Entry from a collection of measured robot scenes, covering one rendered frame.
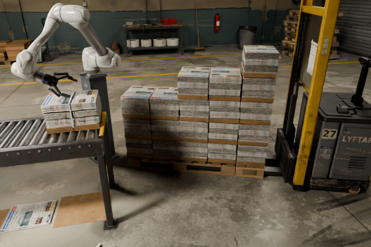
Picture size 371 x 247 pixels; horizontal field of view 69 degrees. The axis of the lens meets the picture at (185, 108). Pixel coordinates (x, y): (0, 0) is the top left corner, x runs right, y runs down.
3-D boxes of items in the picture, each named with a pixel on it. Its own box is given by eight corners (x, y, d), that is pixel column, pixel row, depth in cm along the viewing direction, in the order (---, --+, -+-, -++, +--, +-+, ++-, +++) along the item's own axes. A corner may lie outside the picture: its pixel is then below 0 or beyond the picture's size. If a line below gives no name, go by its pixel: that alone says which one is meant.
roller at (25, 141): (42, 123, 229) (41, 118, 227) (25, 152, 187) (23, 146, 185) (36, 124, 228) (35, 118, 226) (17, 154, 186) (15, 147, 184)
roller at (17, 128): (26, 125, 226) (24, 119, 225) (4, 155, 184) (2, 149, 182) (19, 125, 225) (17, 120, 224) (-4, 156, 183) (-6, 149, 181)
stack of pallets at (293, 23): (313, 51, 890) (321, 9, 840) (335, 57, 807) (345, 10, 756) (278, 53, 856) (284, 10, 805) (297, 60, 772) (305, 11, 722)
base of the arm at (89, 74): (76, 75, 275) (75, 69, 273) (96, 70, 290) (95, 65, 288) (85, 78, 264) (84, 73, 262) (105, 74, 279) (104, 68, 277)
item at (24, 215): (57, 200, 250) (57, 199, 250) (49, 223, 224) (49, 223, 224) (12, 206, 243) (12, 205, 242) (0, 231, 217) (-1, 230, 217)
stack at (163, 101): (137, 149, 332) (132, 84, 300) (234, 156, 317) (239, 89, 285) (127, 167, 297) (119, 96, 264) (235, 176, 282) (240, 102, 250)
